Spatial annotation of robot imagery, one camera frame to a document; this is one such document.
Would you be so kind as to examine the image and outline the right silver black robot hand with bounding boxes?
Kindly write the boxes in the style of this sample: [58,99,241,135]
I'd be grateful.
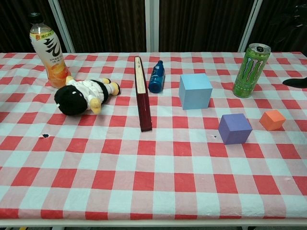
[282,77,307,88]

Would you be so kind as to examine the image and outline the small orange cube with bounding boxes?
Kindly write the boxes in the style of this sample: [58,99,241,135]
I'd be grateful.
[259,109,286,131]

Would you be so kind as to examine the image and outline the purple cube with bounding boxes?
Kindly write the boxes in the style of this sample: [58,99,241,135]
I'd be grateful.
[218,113,253,145]

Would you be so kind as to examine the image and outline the green energy drink can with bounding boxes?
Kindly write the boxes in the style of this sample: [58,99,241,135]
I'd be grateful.
[232,43,272,98]

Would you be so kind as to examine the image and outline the large light blue cube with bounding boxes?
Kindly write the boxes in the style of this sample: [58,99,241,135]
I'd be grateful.
[178,73,213,110]

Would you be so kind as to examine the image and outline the small blue bottle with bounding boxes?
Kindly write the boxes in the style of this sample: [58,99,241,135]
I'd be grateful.
[148,60,165,93]

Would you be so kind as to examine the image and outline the dark red book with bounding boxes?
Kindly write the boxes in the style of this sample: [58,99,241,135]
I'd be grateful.
[134,56,153,132]

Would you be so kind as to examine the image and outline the red white checkered tablecloth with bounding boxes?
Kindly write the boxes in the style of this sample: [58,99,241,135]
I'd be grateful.
[0,51,307,221]

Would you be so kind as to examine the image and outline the black white plush doll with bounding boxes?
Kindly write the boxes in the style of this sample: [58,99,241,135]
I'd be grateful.
[54,76,120,116]

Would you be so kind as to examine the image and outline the orange drink plastic bottle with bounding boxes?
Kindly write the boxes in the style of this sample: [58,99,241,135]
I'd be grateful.
[29,13,72,89]

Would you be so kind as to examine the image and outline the white partition frame post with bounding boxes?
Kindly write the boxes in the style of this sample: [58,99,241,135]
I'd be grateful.
[144,0,160,52]
[238,0,263,52]
[47,0,75,53]

